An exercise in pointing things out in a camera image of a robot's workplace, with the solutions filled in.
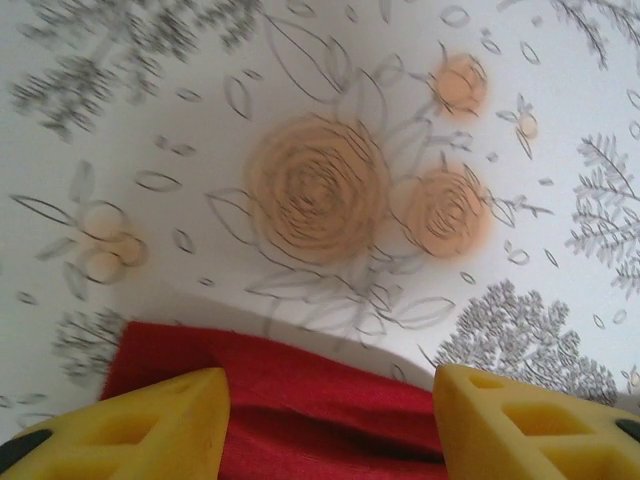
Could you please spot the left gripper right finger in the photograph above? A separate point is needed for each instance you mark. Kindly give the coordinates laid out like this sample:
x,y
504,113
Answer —
x,y
525,435

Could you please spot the red t-shirt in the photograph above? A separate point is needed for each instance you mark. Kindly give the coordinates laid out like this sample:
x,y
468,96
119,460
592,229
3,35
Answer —
x,y
325,410

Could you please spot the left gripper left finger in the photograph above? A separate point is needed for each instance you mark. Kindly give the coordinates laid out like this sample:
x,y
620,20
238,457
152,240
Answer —
x,y
125,435

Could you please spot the floral tablecloth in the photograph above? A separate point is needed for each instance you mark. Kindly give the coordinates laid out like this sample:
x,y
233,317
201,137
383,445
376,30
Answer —
x,y
200,150

